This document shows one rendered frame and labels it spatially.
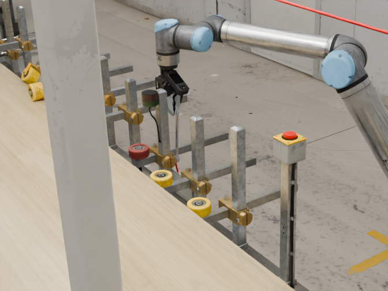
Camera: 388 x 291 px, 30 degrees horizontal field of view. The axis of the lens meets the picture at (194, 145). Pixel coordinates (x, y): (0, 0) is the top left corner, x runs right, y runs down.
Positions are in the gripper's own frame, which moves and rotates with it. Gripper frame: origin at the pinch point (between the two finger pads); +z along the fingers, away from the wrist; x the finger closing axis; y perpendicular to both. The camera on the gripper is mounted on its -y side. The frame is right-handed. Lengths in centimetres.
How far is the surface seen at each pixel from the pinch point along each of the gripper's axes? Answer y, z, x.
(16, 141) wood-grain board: 35, 10, 54
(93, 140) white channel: -165, -79, 104
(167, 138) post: -6.4, 6.7, 7.3
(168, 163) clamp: -9.1, 15.9, 8.7
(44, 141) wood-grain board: 29, 10, 44
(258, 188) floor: 77, 100, -99
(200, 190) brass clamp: -33.9, 16.4, 10.3
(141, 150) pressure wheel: -3.7, 9.8, 17.3
